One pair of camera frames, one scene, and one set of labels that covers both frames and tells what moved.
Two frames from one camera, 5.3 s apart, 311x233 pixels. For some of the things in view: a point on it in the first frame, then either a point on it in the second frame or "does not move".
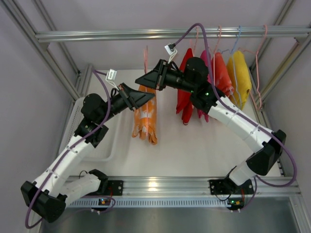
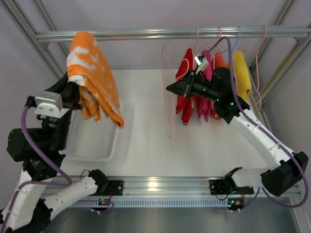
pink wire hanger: x=146 y=59 → x=168 y=134
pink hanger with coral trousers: x=219 y=69 does not move
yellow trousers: x=239 y=77 does not move
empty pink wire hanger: x=256 y=67 does not move
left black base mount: x=115 y=187 does not move
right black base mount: x=228 y=187 does not move
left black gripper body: x=126 y=97 → x=69 y=91
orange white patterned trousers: x=145 y=122 → x=98 y=93
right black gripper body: x=162 y=75 → x=190 y=83
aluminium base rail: x=264 y=186 does not move
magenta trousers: x=203 y=55 does not move
